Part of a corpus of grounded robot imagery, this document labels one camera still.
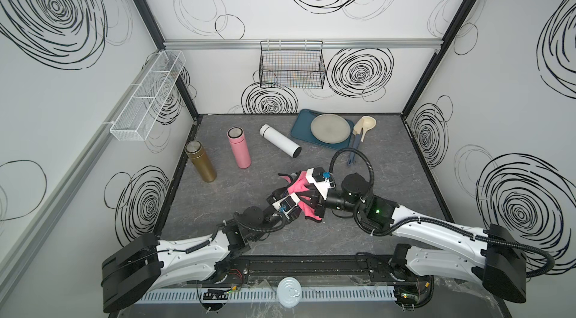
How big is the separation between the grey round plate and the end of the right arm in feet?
1.58

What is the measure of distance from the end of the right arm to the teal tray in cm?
48

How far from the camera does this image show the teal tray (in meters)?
1.10

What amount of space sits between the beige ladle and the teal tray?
0.08 feet

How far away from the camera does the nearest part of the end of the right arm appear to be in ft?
1.93

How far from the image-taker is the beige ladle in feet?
3.71
